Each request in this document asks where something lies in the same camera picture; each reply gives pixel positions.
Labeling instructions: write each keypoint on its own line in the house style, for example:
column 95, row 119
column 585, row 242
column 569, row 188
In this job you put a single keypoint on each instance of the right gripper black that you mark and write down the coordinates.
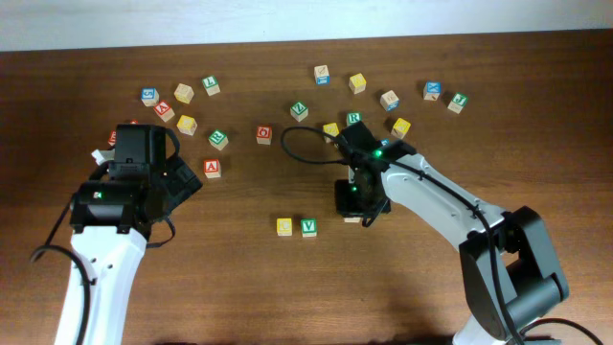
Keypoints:
column 360, row 204

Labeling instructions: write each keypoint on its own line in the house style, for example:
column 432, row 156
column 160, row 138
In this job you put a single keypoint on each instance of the blue block letter P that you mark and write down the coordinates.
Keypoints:
column 352, row 219

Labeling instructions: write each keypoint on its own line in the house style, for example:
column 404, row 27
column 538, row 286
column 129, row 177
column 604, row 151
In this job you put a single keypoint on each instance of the blue block digit 5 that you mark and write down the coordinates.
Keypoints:
column 150, row 96

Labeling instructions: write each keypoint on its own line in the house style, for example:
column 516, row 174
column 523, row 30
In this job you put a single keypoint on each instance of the wood block blue D side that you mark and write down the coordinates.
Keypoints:
column 389, row 100

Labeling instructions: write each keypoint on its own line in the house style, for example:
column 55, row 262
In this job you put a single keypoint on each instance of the red block letter A upper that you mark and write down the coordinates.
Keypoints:
column 164, row 111

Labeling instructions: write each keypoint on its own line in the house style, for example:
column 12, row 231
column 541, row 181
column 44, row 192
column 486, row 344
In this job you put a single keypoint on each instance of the blue block letter X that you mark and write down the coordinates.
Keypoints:
column 432, row 90

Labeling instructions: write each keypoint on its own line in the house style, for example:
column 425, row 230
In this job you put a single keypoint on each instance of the green block letter Z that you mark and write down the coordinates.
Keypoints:
column 299, row 111

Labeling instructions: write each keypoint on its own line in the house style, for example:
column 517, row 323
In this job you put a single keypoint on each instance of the red block letter A lower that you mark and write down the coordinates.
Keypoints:
column 212, row 168

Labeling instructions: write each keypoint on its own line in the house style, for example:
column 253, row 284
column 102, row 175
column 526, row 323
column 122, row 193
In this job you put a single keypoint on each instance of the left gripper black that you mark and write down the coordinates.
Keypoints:
column 184, row 175

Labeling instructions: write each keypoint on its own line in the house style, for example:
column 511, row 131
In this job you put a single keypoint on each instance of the yellow block cluster left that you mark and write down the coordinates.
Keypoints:
column 331, row 130

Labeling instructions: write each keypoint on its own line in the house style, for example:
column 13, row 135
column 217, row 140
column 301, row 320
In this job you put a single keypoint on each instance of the wood block blue side top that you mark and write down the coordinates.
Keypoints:
column 321, row 75

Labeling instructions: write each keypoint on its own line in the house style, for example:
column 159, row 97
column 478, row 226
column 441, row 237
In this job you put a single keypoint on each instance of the yellow block top right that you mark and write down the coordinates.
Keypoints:
column 357, row 83

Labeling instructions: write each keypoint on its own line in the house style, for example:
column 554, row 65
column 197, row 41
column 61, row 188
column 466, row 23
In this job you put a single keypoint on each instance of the plain wood yellow-side block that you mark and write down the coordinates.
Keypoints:
column 183, row 93

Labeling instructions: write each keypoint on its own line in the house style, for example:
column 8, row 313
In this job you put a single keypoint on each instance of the green block letter L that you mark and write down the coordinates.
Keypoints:
column 211, row 85

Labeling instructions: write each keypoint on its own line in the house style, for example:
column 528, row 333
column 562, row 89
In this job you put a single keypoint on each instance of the green block letter V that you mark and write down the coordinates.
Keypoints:
column 309, row 227

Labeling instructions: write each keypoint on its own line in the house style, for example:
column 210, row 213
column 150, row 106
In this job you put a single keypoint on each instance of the red block letter a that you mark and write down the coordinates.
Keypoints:
column 164, row 111
column 212, row 168

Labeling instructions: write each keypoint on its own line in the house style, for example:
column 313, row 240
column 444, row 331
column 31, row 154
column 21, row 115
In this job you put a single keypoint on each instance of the red block letter M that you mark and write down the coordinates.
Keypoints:
column 112, row 138

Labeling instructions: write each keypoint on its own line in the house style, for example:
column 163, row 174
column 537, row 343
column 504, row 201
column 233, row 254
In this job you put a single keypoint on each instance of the green block letter r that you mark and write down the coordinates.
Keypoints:
column 353, row 118
column 218, row 139

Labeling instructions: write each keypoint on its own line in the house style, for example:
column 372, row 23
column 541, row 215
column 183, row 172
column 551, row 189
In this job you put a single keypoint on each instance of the yellow block upper left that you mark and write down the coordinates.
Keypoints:
column 187, row 125

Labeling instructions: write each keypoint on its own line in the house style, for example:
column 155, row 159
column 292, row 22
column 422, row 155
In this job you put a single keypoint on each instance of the green block letter J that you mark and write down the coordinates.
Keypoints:
column 458, row 102

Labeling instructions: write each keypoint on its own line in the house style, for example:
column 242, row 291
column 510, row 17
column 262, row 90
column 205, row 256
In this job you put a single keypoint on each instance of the red block letter O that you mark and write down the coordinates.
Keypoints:
column 264, row 135

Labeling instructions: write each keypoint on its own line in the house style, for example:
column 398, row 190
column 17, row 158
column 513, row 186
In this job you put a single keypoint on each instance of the yellow block letter C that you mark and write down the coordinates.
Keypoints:
column 284, row 227

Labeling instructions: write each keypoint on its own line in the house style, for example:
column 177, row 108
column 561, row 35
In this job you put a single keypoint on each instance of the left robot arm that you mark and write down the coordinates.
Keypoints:
column 135, row 185

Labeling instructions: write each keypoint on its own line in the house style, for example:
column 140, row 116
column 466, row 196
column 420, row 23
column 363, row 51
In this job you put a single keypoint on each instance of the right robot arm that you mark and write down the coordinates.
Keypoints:
column 512, row 275

